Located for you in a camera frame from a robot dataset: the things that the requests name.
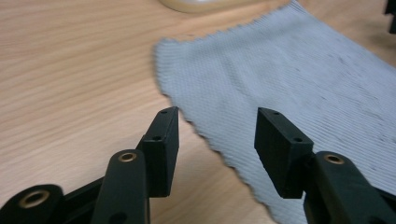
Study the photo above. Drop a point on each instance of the cream round plate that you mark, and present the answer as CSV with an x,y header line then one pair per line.
x,y
199,4

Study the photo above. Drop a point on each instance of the light blue knitted cloth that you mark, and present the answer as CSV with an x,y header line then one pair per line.
x,y
264,77

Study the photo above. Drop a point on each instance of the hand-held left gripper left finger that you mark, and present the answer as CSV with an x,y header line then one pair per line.
x,y
162,155

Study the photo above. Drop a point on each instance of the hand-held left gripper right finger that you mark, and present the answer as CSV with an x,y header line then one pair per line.
x,y
281,155

